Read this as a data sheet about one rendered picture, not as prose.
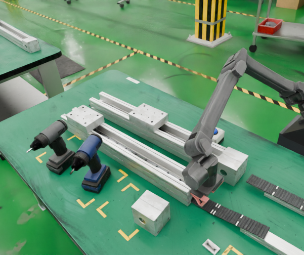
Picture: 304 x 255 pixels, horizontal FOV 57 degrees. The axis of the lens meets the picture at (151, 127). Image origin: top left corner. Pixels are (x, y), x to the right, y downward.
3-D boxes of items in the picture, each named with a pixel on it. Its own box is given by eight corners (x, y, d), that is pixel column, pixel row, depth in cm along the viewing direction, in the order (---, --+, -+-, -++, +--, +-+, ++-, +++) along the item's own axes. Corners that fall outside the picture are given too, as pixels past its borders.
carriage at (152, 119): (169, 125, 137) (168, 113, 133) (154, 136, 131) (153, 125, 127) (144, 113, 146) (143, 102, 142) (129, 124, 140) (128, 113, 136)
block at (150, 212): (174, 213, 105) (173, 197, 99) (156, 237, 98) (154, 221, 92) (153, 201, 110) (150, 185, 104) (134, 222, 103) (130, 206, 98)
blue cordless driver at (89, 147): (113, 171, 124) (103, 133, 110) (91, 208, 110) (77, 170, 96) (97, 168, 126) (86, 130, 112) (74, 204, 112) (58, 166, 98)
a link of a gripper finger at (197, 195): (189, 205, 103) (189, 188, 97) (200, 192, 107) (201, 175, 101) (205, 214, 99) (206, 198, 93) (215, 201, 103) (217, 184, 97)
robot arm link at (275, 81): (239, 39, 110) (221, 52, 119) (235, 68, 105) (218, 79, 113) (313, 86, 126) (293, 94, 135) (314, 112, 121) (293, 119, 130)
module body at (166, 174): (202, 189, 112) (202, 175, 107) (187, 206, 107) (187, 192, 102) (79, 119, 156) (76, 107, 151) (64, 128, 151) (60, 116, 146)
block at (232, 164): (248, 168, 119) (251, 152, 114) (233, 186, 113) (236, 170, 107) (228, 159, 124) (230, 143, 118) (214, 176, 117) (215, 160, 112)
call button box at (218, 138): (223, 140, 134) (225, 130, 130) (213, 152, 129) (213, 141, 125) (209, 134, 138) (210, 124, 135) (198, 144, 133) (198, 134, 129)
